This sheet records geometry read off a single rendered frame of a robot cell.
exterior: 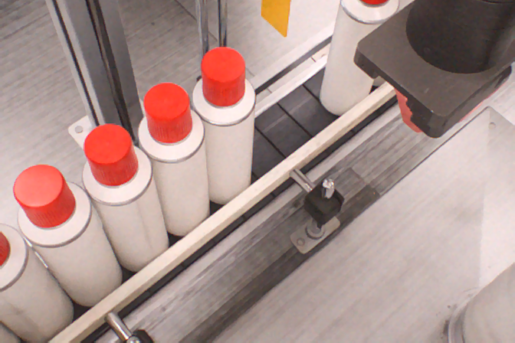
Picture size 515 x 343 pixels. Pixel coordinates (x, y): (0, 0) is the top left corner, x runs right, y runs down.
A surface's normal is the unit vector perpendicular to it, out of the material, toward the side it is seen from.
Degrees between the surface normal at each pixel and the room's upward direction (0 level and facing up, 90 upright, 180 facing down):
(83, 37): 90
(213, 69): 3
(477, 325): 88
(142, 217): 90
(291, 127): 0
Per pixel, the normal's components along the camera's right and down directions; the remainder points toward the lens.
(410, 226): 0.04, -0.48
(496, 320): -0.98, 0.10
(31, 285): 0.92, 0.36
